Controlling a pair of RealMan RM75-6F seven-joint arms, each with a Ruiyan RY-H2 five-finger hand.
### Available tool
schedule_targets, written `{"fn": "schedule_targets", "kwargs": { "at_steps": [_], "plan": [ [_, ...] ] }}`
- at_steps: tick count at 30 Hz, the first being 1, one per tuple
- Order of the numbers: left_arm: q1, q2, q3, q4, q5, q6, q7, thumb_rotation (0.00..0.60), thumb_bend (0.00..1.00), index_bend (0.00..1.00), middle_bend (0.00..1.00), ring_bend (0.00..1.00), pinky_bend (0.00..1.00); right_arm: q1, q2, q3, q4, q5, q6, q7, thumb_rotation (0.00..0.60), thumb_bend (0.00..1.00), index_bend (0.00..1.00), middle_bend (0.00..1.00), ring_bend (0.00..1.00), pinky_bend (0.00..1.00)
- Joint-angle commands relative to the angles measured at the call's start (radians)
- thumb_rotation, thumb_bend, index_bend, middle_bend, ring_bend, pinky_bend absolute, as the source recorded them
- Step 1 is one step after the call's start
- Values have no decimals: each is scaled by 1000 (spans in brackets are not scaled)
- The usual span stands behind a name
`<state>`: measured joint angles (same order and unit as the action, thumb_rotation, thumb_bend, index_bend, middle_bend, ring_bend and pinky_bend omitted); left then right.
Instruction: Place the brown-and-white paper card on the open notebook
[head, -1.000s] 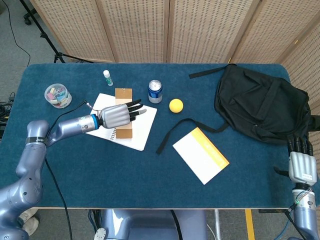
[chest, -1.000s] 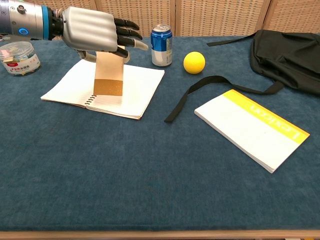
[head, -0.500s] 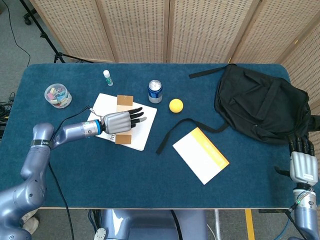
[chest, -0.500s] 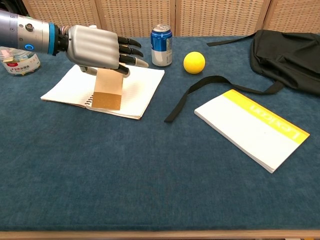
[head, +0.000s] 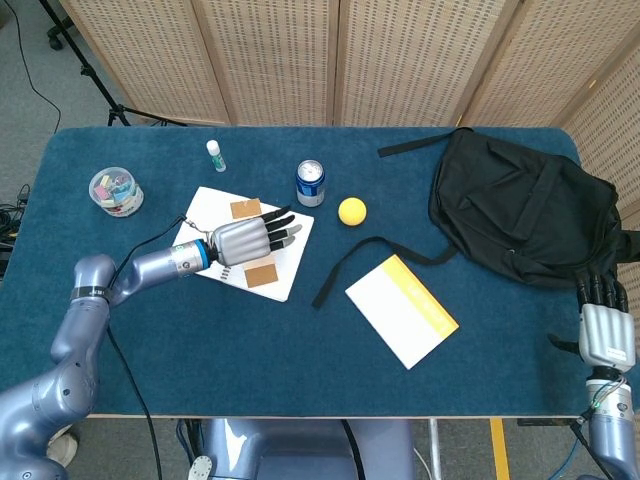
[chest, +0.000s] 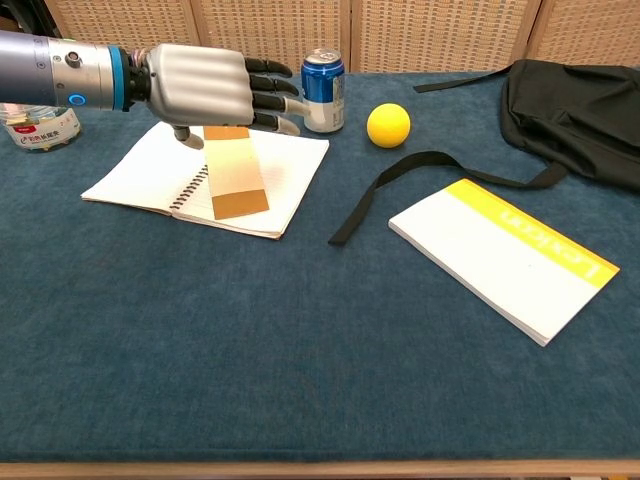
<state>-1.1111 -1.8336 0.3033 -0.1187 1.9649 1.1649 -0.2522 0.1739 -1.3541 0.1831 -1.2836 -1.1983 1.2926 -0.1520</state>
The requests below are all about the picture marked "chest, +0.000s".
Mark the spiral notebook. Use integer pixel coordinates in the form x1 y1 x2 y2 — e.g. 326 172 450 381
80 120 331 241

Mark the clear jar of clips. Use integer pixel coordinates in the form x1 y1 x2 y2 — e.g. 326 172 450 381
0 103 83 152

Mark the yellow ball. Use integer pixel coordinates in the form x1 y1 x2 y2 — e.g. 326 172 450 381
366 102 412 149

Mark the black backpack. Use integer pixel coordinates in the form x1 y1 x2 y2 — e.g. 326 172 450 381
327 58 640 246

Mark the wicker folding screen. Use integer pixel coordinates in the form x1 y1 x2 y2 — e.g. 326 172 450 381
44 0 640 75

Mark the blue soda can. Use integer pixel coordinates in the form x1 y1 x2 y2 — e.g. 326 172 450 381
300 48 346 134

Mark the blue table mat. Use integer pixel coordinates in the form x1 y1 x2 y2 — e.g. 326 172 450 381
0 72 640 464

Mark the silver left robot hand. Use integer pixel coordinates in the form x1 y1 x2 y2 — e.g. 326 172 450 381
130 43 307 150

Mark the brown and cream bookmark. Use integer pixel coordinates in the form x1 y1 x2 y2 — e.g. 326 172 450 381
202 125 271 221

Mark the white yellow notepad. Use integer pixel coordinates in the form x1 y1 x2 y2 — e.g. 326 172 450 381
388 178 621 348

